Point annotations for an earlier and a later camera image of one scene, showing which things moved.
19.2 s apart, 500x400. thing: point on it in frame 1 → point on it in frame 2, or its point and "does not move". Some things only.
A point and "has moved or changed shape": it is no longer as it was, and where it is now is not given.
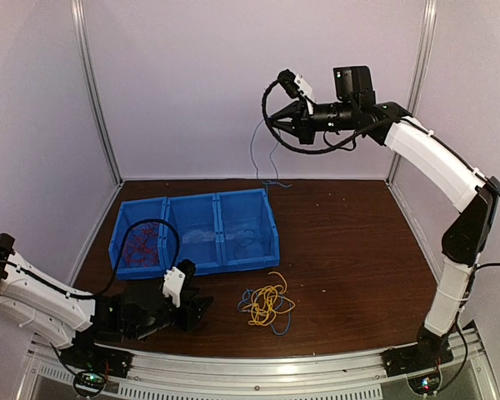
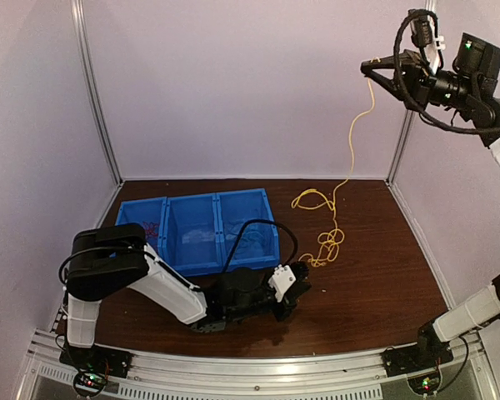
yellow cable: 267,302 has moved or changed shape
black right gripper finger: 287,125 → 390,85
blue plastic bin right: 247,231 does not move
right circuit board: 424,385 does not move
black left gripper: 191,315 → 297,289
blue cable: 264,183 → 256,237
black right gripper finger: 293,110 → 394,61
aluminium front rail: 342,376 does not move
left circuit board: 89,383 does not move
